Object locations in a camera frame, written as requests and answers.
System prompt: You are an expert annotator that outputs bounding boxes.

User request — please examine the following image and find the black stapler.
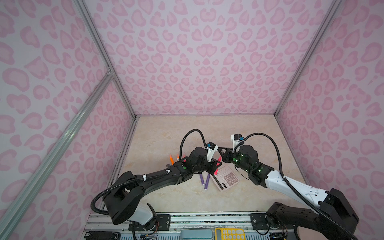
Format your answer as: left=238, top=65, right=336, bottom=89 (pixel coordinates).
left=84, top=231, right=121, bottom=240

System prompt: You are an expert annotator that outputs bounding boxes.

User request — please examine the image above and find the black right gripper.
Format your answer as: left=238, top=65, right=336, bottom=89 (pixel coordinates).
left=216, top=148, right=252, bottom=174

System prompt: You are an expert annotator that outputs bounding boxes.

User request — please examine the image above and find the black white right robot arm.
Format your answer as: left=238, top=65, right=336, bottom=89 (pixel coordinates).
left=218, top=145, right=359, bottom=240

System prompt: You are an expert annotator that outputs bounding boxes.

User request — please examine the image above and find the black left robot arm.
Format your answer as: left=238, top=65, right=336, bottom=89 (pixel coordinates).
left=101, top=147, right=222, bottom=225

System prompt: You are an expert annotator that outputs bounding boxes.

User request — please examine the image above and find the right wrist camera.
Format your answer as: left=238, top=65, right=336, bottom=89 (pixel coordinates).
left=231, top=134, right=244, bottom=153

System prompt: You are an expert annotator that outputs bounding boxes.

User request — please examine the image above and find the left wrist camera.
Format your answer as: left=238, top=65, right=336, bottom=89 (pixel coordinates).
left=206, top=142, right=219, bottom=163

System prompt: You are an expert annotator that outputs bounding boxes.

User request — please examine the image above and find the purple highlighter pen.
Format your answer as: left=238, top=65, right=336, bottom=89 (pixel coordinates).
left=204, top=174, right=211, bottom=190
left=199, top=174, right=205, bottom=186

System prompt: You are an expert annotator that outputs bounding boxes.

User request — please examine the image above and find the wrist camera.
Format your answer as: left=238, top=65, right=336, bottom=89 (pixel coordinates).
left=206, top=142, right=219, bottom=163
left=231, top=134, right=244, bottom=153

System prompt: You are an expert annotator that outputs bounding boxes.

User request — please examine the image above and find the black right camera cable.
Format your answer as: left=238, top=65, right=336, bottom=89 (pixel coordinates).
left=238, top=132, right=359, bottom=240

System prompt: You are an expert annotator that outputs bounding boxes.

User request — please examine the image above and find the black camera cable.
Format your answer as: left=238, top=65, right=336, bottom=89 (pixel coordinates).
left=90, top=128, right=208, bottom=216
left=238, top=132, right=359, bottom=240

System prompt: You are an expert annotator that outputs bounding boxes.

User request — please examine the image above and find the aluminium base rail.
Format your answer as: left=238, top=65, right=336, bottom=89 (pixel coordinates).
left=80, top=211, right=343, bottom=240

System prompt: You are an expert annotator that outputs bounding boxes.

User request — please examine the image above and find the black left camera cable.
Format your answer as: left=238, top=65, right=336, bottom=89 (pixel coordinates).
left=90, top=128, right=208, bottom=216

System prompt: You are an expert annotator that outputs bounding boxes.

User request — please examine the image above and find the yellow calculator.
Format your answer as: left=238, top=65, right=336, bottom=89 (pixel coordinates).
left=215, top=228, right=246, bottom=240

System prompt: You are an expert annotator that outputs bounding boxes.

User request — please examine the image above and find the diagonal aluminium frame bar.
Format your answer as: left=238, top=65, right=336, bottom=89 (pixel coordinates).
left=1, top=73, right=113, bottom=240

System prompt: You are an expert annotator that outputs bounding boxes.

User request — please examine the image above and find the white pink calculator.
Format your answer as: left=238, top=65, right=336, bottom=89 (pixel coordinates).
left=212, top=166, right=240, bottom=192

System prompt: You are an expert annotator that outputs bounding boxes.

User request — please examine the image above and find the grey metal pencil case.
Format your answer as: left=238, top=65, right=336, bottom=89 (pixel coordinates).
left=180, top=229, right=214, bottom=240

